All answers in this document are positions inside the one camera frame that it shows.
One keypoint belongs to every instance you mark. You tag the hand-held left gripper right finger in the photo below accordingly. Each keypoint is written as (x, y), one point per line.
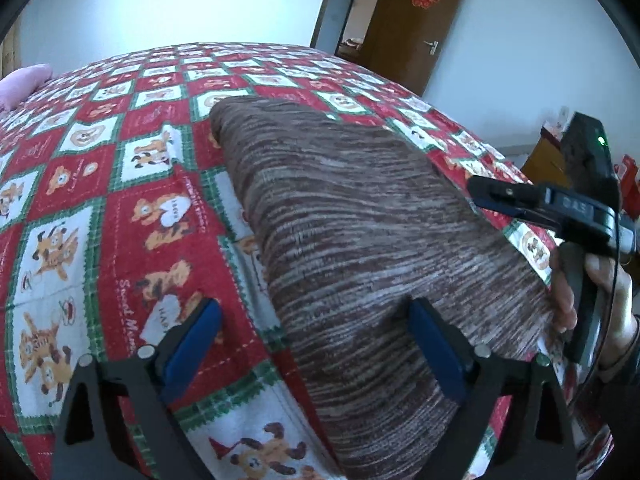
(440, 355)

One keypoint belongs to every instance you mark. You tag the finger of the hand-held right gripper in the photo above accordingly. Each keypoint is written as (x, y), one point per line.
(505, 197)

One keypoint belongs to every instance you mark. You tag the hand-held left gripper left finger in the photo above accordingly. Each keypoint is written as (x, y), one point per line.
(192, 355)

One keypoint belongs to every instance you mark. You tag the brown striped knit garment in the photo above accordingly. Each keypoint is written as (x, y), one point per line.
(360, 240)

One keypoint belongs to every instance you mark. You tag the person's right forearm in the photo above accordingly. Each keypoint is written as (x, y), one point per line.
(625, 350)

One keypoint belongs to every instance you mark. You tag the person's right hand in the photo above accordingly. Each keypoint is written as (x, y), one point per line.
(617, 310)

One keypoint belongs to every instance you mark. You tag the wooden cabinet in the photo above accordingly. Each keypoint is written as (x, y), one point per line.
(542, 162)

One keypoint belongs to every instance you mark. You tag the red bag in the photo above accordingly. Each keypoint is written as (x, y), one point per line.
(630, 180)

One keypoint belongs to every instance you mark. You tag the brown wooden door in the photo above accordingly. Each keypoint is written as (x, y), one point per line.
(415, 30)

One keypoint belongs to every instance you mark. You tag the red checkered printed bedsheet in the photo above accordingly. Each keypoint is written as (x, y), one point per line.
(100, 170)

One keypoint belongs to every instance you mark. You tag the pink pillow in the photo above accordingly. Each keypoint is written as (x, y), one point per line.
(20, 85)

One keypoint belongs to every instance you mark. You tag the door frame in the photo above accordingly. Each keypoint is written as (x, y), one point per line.
(325, 10)

